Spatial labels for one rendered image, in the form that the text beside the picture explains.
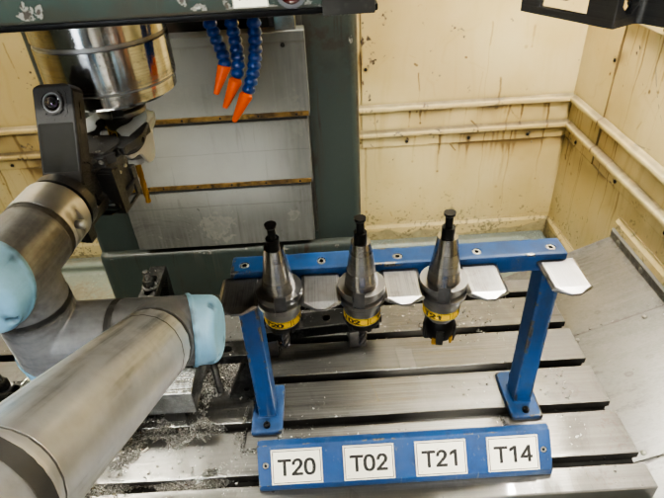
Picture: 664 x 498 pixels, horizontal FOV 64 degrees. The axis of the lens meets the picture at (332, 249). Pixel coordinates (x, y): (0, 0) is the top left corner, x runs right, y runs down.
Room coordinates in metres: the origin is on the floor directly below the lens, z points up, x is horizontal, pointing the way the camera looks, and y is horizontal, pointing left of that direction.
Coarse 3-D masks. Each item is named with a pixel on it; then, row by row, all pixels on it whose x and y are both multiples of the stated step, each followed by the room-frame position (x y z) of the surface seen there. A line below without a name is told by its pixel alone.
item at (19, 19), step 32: (0, 0) 0.49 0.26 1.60; (32, 0) 0.49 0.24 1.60; (64, 0) 0.49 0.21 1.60; (96, 0) 0.49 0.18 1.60; (128, 0) 0.49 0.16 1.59; (160, 0) 0.49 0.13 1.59; (192, 0) 0.49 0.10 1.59; (224, 0) 0.49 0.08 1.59; (320, 0) 0.49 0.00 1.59; (0, 32) 0.50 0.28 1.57
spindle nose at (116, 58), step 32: (32, 32) 0.63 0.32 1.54; (64, 32) 0.62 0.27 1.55; (96, 32) 0.62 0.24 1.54; (128, 32) 0.64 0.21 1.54; (160, 32) 0.68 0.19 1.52; (64, 64) 0.62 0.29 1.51; (96, 64) 0.62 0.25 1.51; (128, 64) 0.63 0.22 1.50; (160, 64) 0.67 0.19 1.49; (96, 96) 0.62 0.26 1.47; (128, 96) 0.63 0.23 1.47; (160, 96) 0.66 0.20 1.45
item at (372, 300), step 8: (376, 272) 0.57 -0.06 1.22; (344, 280) 0.56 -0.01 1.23; (344, 288) 0.54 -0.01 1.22; (376, 288) 0.54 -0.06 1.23; (384, 288) 0.54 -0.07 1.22; (344, 296) 0.53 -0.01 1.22; (352, 296) 0.52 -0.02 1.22; (360, 296) 0.53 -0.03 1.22; (368, 296) 0.52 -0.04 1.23; (376, 296) 0.53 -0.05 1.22; (344, 304) 0.53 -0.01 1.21; (352, 304) 0.53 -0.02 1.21; (360, 304) 0.53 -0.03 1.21; (368, 304) 0.53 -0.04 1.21; (376, 304) 0.53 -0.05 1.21
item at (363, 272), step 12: (360, 252) 0.54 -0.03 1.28; (372, 252) 0.55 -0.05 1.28; (348, 264) 0.55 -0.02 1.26; (360, 264) 0.54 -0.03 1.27; (372, 264) 0.54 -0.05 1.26; (348, 276) 0.54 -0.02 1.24; (360, 276) 0.53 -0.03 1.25; (372, 276) 0.54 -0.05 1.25; (348, 288) 0.54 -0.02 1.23; (360, 288) 0.53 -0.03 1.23; (372, 288) 0.53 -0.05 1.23
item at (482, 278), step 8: (480, 264) 0.59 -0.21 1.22; (488, 264) 0.59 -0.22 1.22; (472, 272) 0.57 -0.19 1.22; (480, 272) 0.57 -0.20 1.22; (488, 272) 0.57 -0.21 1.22; (496, 272) 0.57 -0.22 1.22; (472, 280) 0.55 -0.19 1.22; (480, 280) 0.55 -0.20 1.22; (488, 280) 0.55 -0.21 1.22; (496, 280) 0.55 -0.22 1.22; (472, 288) 0.54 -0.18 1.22; (480, 288) 0.54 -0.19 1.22; (488, 288) 0.54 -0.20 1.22; (496, 288) 0.53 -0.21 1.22; (504, 288) 0.53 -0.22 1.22; (472, 296) 0.53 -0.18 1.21; (480, 296) 0.52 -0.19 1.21; (488, 296) 0.52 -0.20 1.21; (496, 296) 0.52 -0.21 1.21
